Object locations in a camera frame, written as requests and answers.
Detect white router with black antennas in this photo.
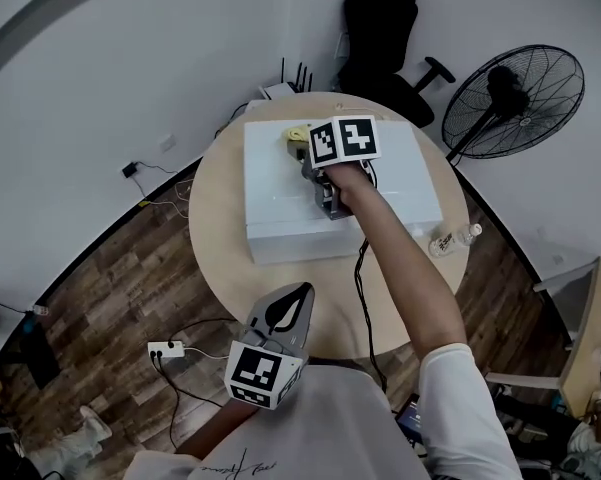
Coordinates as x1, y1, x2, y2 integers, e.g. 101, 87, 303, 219
258, 57, 315, 101

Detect clear plastic water bottle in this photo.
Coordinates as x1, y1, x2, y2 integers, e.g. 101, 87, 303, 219
428, 222, 484, 258

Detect yellow cloth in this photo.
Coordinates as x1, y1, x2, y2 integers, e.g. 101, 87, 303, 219
278, 123, 314, 144

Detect large white box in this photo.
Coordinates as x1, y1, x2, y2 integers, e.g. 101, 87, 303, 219
243, 119, 444, 267

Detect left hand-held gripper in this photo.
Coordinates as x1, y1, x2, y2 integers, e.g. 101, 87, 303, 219
223, 281, 316, 412

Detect wooden desk with white frame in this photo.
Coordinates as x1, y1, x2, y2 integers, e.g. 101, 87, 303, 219
484, 256, 601, 419

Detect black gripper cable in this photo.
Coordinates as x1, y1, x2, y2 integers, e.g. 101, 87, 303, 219
353, 237, 389, 394

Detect person's left forearm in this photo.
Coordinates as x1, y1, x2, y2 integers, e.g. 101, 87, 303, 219
173, 400, 254, 462

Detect black office chair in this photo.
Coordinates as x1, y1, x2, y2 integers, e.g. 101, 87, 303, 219
335, 0, 456, 129

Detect white floor cable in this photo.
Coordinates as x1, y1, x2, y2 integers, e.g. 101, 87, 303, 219
172, 180, 195, 217

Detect black flat panel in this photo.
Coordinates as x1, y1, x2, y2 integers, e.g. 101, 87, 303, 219
19, 321, 61, 390

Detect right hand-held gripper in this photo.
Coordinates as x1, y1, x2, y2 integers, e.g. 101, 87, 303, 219
285, 115, 383, 222

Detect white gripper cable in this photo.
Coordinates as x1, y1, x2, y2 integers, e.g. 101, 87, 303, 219
182, 346, 231, 361

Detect black floor fan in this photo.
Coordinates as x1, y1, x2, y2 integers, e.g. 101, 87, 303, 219
440, 43, 586, 167

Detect person's right forearm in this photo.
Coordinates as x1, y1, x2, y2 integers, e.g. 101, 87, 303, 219
329, 160, 469, 364

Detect black floor cables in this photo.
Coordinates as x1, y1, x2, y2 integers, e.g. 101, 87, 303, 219
149, 317, 249, 452

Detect white power strip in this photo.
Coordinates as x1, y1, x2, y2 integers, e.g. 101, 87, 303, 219
147, 340, 186, 360

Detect black adapter cable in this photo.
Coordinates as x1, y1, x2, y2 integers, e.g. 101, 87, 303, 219
132, 161, 179, 204

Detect white crumpled bag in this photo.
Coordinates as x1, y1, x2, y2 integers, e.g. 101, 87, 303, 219
27, 405, 114, 474

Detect black router cable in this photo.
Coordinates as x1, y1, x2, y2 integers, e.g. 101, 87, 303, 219
214, 101, 251, 139

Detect black tablet with lit screen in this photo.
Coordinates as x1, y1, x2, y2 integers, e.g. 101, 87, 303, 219
394, 392, 424, 449

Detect person's white shirt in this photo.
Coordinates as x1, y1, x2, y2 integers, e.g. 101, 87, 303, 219
124, 342, 524, 480

